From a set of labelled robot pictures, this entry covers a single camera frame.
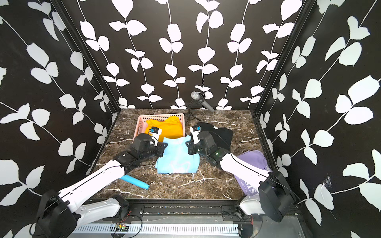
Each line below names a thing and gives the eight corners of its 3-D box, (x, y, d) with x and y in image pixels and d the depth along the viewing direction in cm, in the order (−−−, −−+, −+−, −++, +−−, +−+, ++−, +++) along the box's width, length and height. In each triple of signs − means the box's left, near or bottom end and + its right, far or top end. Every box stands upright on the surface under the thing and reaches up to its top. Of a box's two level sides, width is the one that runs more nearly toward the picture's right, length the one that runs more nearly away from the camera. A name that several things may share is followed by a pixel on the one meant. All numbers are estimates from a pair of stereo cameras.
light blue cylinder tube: (121, 179, 87) (120, 178, 85) (124, 174, 89) (123, 173, 87) (148, 190, 83) (147, 189, 81) (150, 185, 85) (149, 184, 83)
